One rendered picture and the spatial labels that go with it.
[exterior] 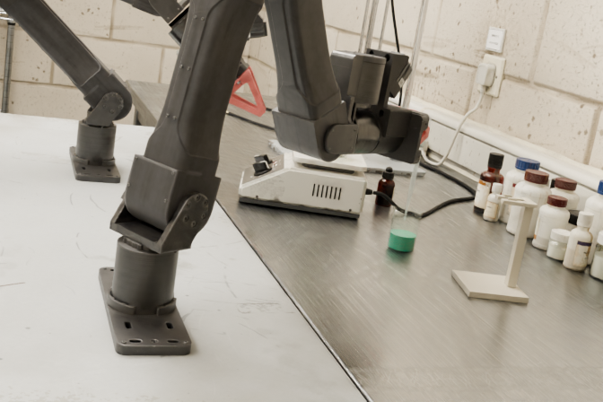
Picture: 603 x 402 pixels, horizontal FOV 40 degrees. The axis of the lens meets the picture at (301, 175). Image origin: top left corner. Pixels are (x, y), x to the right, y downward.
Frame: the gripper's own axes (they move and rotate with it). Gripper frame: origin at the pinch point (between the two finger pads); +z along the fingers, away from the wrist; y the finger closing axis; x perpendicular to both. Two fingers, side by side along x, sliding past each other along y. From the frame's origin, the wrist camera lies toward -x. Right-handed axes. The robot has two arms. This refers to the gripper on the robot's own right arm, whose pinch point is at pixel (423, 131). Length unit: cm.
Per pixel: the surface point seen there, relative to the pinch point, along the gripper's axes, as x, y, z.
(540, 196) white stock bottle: 9.2, -7.3, 28.5
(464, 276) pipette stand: 16.8, -12.8, -3.3
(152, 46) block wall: 14, 223, 136
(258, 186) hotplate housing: 14.4, 24.1, -5.4
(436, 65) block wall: -6, 49, 81
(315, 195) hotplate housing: 14.3, 17.4, 0.7
